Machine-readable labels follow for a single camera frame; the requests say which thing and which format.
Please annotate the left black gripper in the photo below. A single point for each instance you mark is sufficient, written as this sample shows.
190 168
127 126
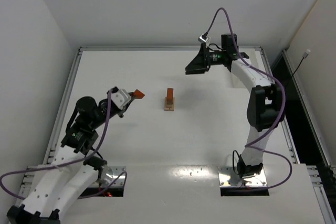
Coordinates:
125 105

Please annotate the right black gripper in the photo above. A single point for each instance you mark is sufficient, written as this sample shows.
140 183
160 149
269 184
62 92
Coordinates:
206 57

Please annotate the red-brown wedge block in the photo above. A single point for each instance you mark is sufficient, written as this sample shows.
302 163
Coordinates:
137 94

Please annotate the light long wood block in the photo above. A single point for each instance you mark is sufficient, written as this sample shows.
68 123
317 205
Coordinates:
167 106
173 105

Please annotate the red-brown notched block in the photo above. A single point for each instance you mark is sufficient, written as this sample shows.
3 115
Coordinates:
169 94

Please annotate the dark striped wood block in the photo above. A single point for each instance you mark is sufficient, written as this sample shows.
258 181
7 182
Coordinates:
169 102

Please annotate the white plastic box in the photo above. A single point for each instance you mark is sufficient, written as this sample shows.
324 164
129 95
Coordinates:
236 83

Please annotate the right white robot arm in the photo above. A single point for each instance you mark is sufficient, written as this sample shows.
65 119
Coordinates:
265 101

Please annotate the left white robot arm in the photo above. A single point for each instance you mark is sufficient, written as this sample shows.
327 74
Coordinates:
75 166

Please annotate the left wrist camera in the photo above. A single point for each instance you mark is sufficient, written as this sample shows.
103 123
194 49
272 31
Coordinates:
121 98

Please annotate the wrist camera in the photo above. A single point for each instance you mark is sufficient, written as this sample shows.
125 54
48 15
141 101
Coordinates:
121 98
204 38

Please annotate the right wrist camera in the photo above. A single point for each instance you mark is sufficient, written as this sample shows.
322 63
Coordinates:
204 38

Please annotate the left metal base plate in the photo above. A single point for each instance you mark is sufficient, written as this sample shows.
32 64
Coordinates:
110 173

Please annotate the metal base plate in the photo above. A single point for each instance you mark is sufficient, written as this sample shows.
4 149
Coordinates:
110 173
228 179

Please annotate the black hanging cable white plug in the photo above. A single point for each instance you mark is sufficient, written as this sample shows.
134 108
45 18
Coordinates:
288 79

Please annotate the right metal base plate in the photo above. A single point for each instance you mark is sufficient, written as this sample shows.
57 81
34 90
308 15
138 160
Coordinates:
228 179

